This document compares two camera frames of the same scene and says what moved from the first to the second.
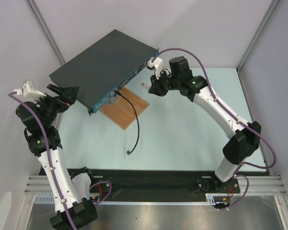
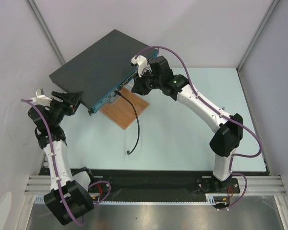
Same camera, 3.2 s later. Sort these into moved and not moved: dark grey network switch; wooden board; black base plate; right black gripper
Moved: right black gripper
Not moved: wooden board; dark grey network switch; black base plate
